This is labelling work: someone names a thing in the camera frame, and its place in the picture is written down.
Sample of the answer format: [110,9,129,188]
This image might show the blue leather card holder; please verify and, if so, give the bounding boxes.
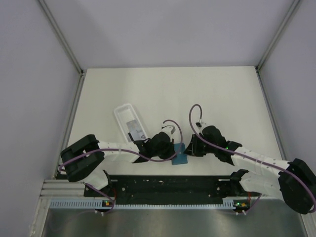
[171,143,188,165]

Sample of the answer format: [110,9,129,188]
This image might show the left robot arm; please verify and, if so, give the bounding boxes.
[59,132,177,196]

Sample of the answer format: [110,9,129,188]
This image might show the left aluminium corner post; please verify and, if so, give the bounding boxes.
[36,0,84,75]

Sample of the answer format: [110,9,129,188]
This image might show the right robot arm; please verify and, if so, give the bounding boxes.
[184,125,316,214]

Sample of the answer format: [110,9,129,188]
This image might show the aluminium corner post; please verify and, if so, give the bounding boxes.
[255,0,303,73]
[36,0,84,75]

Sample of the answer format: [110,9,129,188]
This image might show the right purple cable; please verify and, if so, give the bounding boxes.
[189,104,316,214]

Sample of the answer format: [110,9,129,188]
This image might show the grey slotted cable duct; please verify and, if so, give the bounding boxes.
[49,198,237,210]

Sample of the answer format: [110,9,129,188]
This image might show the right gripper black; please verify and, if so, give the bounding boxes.
[184,133,217,157]

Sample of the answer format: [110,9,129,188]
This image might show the aluminium frame rail front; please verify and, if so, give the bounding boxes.
[40,180,85,198]

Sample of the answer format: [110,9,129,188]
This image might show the right aluminium corner post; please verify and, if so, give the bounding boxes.
[255,0,303,73]

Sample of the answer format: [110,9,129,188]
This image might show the silver VIP card bottom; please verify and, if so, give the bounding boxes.
[126,119,147,141]

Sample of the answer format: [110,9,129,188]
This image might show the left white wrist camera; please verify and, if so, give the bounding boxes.
[161,125,176,137]

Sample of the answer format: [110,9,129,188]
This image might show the white plastic basket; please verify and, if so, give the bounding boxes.
[114,104,148,143]

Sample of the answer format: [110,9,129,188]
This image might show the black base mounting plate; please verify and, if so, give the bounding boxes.
[85,175,249,198]

